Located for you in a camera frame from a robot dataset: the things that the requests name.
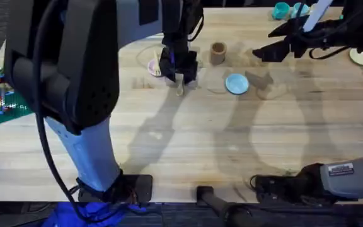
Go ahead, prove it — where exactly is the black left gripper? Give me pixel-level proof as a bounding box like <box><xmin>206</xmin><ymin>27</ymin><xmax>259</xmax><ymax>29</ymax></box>
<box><xmin>159</xmin><ymin>0</ymin><xmax>204</xmax><ymax>85</ymax></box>

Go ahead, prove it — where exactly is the wooden spoon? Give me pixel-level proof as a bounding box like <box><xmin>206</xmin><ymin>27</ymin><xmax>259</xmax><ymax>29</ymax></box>
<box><xmin>176</xmin><ymin>74</ymin><xmax>185</xmax><ymax>96</ymax></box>

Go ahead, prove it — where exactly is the pink plate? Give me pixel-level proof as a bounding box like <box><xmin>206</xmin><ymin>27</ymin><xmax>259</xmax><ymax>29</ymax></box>
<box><xmin>147</xmin><ymin>58</ymin><xmax>164</xmax><ymax>78</ymax></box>

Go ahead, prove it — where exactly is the brown cup container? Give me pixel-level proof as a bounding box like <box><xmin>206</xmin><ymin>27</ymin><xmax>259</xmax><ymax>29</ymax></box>
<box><xmin>209</xmin><ymin>42</ymin><xmax>228</xmax><ymax>66</ymax></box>

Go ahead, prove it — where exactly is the upright flat wrist plate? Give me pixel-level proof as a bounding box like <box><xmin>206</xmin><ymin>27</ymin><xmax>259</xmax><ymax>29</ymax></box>
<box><xmin>302</xmin><ymin>0</ymin><xmax>333</xmax><ymax>33</ymax></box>

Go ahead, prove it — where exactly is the blue plate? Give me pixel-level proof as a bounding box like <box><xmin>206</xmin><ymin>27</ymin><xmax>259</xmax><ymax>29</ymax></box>
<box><xmin>224</xmin><ymin>73</ymin><xmax>250</xmax><ymax>95</ymax></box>

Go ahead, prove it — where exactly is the wooden fork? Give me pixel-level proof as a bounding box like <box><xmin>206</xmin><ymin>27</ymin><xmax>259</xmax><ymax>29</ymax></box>
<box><xmin>153</xmin><ymin>50</ymin><xmax>163</xmax><ymax>77</ymax></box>

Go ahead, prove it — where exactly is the teal cup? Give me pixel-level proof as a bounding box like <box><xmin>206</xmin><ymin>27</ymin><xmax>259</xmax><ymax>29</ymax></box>
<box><xmin>291</xmin><ymin>2</ymin><xmax>311</xmax><ymax>19</ymax></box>
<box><xmin>272</xmin><ymin>2</ymin><xmax>291</xmax><ymax>21</ymax></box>

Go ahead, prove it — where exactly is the pale round disc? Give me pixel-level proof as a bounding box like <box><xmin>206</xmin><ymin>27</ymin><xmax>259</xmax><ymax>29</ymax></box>
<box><xmin>349</xmin><ymin>47</ymin><xmax>363</xmax><ymax>66</ymax></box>

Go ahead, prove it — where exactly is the black pole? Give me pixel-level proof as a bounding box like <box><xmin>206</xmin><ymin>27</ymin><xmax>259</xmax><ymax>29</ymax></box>
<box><xmin>196</xmin><ymin>185</ymin><xmax>264</xmax><ymax>227</ymax></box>

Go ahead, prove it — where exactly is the green board with toy blocks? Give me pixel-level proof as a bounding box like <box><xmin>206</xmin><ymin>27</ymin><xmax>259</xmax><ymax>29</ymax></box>
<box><xmin>0</xmin><ymin>66</ymin><xmax>35</xmax><ymax>127</ymax></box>

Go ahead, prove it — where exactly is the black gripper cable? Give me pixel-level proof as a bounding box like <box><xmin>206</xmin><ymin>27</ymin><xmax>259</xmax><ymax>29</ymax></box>
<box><xmin>308</xmin><ymin>45</ymin><xmax>352</xmax><ymax>61</ymax></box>

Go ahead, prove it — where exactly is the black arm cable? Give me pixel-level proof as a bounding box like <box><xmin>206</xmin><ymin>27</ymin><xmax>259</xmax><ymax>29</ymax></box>
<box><xmin>32</xmin><ymin>0</ymin><xmax>132</xmax><ymax>223</ymax></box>

